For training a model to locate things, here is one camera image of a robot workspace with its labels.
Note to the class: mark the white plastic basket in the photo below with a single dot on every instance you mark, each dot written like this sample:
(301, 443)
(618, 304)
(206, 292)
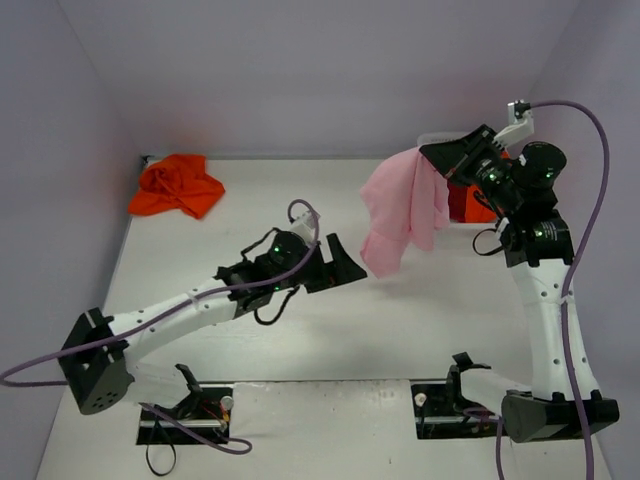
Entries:
(439, 137)

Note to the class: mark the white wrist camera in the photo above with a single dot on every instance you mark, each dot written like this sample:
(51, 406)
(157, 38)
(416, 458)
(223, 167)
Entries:
(520, 125)
(305, 225)

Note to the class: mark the orange t shirt in basket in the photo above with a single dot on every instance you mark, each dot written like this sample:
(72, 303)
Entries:
(477, 209)

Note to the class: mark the orange t shirt on table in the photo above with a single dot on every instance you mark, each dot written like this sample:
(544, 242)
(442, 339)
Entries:
(178, 182)

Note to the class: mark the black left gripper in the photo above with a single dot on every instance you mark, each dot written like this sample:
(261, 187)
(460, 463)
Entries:
(324, 267)

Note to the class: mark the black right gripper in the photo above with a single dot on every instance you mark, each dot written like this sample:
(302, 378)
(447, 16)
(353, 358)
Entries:
(473, 157)

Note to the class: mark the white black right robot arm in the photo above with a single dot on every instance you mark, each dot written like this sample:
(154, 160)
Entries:
(563, 396)

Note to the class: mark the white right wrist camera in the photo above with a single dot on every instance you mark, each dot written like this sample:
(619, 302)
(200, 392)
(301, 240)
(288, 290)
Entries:
(520, 125)

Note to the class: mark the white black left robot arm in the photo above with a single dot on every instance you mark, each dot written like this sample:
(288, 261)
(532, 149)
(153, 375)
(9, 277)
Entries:
(102, 357)

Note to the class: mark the pink t shirt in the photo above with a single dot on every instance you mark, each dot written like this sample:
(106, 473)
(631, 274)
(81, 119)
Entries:
(407, 202)

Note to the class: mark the dark red t shirt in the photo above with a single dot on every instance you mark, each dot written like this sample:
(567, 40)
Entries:
(457, 199)

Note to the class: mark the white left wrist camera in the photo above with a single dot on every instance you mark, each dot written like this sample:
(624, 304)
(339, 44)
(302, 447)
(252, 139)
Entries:
(305, 225)

